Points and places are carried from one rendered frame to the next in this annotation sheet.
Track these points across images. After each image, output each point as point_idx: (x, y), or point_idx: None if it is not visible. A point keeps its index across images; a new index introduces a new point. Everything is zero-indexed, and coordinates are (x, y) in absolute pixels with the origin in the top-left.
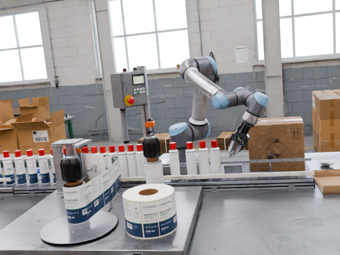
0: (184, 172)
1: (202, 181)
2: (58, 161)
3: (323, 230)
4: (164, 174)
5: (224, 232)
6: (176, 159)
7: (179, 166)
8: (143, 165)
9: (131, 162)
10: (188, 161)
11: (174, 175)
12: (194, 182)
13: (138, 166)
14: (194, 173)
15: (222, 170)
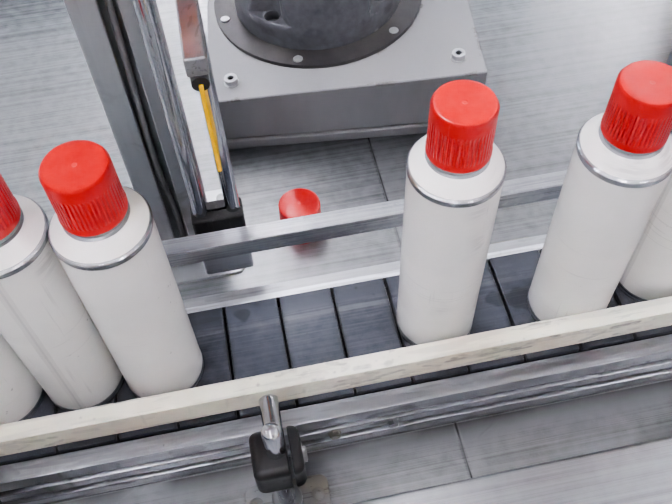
0: (382, 117)
1: (663, 333)
2: None
3: None
4: (236, 141)
5: None
6: (486, 238)
7: (349, 87)
8: (163, 320)
9: (37, 324)
10: (600, 243)
11: (455, 345)
12: (603, 352)
13: (121, 338)
14: (613, 292)
15: (574, 29)
